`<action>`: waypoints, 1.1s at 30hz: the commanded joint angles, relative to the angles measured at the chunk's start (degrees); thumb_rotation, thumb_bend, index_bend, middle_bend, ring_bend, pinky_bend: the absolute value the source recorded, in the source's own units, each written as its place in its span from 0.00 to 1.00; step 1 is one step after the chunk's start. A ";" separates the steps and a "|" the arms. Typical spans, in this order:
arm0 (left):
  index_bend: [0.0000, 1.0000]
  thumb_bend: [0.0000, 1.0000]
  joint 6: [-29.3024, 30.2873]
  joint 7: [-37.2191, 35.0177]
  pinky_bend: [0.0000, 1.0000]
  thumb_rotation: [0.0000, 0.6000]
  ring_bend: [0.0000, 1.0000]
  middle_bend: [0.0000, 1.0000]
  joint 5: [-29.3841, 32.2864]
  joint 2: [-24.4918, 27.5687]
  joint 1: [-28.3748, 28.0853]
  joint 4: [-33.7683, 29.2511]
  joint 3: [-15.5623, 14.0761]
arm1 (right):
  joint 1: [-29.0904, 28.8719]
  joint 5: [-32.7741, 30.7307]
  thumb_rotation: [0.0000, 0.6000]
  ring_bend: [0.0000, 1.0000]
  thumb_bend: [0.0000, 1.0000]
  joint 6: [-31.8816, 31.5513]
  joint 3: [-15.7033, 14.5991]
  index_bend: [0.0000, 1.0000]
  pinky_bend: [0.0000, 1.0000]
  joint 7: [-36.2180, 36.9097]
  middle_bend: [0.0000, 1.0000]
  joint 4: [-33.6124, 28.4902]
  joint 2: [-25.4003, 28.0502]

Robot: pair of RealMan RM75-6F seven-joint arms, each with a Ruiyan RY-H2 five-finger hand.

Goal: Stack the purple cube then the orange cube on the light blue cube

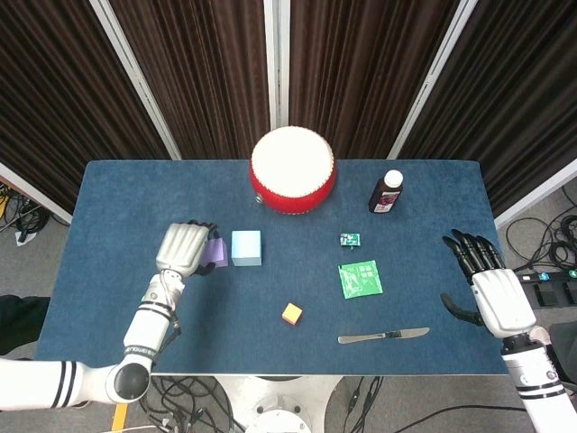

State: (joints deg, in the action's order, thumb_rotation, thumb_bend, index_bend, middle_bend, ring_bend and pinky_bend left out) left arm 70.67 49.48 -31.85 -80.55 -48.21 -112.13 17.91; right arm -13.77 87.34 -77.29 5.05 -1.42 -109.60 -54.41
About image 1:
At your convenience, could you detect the dark trouser leg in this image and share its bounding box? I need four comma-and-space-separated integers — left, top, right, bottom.
0, 293, 52, 358

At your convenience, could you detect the dark brown curtain panel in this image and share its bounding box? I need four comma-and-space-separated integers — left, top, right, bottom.
0, 0, 176, 214
399, 0, 577, 214
109, 0, 275, 160
288, 0, 462, 160

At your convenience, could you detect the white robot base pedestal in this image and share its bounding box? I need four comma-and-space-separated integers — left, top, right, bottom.
215, 374, 344, 433

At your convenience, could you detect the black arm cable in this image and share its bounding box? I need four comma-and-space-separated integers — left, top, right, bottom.
152, 318, 183, 364

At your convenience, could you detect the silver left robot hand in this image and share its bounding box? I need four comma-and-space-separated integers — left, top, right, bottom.
153, 218, 224, 279

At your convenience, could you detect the blue fabric table mat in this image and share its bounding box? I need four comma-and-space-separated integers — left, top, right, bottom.
31, 159, 508, 377

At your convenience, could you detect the flat green sachet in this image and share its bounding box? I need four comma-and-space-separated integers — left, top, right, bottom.
337, 259, 385, 300

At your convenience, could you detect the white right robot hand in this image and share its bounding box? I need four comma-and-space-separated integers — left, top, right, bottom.
440, 228, 540, 340

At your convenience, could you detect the dark grape juice bottle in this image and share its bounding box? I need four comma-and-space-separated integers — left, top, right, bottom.
367, 169, 404, 216

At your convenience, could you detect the large light blue cube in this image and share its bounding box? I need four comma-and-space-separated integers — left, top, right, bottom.
230, 229, 263, 268

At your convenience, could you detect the black floor cable bundle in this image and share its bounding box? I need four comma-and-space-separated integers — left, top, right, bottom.
503, 186, 577, 272
0, 181, 53, 236
139, 375, 248, 433

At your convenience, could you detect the small orange yellow cube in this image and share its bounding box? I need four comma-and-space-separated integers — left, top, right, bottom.
280, 301, 304, 327

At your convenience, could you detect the purple cube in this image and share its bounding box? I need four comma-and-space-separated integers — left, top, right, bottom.
199, 237, 230, 269

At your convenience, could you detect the silver butter knife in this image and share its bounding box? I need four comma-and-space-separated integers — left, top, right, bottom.
337, 327, 431, 345

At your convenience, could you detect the red drum white skin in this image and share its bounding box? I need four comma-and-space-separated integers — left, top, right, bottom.
249, 125, 339, 217

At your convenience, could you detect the white partition post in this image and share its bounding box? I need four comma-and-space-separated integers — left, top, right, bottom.
493, 159, 577, 231
88, 0, 183, 161
0, 161, 74, 226
262, 0, 291, 131
388, 0, 481, 161

